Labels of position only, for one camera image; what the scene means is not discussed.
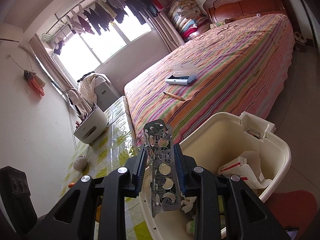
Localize pink curtain left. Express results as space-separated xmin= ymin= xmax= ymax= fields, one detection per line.
xmin=28 ymin=33 xmax=75 ymax=98

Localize white air conditioner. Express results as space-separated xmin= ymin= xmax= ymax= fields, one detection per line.
xmin=0 ymin=22 xmax=23 ymax=48

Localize blue pencil case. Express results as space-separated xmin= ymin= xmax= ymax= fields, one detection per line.
xmin=165 ymin=73 xmax=197 ymax=86

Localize slippers on floor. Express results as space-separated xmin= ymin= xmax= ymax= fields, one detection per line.
xmin=294 ymin=31 xmax=306 ymax=45

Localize panda and green plush toy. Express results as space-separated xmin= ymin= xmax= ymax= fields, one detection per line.
xmin=73 ymin=156 xmax=88 ymax=172

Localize yellow checkered plastic tablecloth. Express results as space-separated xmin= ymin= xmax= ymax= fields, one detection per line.
xmin=59 ymin=96 xmax=152 ymax=239

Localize striped bed sheet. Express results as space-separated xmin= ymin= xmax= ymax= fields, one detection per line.
xmin=124 ymin=14 xmax=295 ymax=144

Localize yellow pencil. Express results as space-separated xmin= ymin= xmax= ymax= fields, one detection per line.
xmin=163 ymin=91 xmax=185 ymax=101

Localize stack of folded quilts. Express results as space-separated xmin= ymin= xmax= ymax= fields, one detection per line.
xmin=168 ymin=0 xmax=210 ymax=42

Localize silver pill blister pack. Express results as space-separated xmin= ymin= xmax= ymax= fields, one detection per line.
xmin=143 ymin=119 xmax=181 ymax=217

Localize cream plastic trash bin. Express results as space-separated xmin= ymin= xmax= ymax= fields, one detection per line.
xmin=139 ymin=112 xmax=292 ymax=239

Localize hanging dark clothes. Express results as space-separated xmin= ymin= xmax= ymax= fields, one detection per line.
xmin=65 ymin=0 xmax=164 ymax=35

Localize red wooden headboard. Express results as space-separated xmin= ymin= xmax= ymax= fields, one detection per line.
xmin=203 ymin=0 xmax=290 ymax=23

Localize red round stool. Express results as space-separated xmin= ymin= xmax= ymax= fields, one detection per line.
xmin=265 ymin=190 xmax=318 ymax=238

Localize white cabinet with cloth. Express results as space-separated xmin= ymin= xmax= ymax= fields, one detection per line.
xmin=77 ymin=72 xmax=120 ymax=111

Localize green plastic bag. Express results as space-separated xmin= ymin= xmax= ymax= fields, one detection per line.
xmin=186 ymin=220 xmax=195 ymax=235

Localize red white medicine box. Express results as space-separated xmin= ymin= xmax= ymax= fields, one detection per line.
xmin=217 ymin=156 xmax=272 ymax=190

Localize white desktop organizer box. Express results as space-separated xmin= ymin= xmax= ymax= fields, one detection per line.
xmin=73 ymin=106 xmax=108 ymax=144

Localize pink curtain right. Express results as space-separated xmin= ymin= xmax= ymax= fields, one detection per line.
xmin=149 ymin=11 xmax=185 ymax=52

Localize pink curtain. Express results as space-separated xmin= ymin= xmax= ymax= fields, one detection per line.
xmin=149 ymin=11 xmax=185 ymax=52
xmin=28 ymin=33 xmax=75 ymax=98

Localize orange cloth on wall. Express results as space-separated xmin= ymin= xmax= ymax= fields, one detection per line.
xmin=23 ymin=69 xmax=46 ymax=97

